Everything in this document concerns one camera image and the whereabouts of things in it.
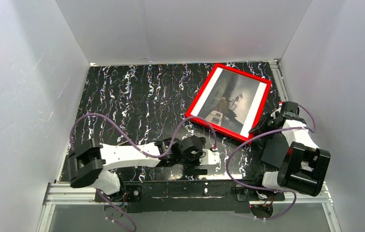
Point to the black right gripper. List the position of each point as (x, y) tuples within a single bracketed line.
[(272, 122)]

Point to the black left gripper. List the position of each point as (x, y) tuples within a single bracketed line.
[(196, 159)]

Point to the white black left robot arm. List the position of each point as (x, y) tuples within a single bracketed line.
[(92, 164)]

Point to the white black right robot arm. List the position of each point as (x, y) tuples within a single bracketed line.
[(301, 164)]

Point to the dark grey card sheet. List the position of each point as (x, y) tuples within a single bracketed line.
[(275, 151)]

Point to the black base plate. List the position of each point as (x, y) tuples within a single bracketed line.
[(184, 196)]

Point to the aluminium rail front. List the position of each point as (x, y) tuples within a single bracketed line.
[(66, 209)]

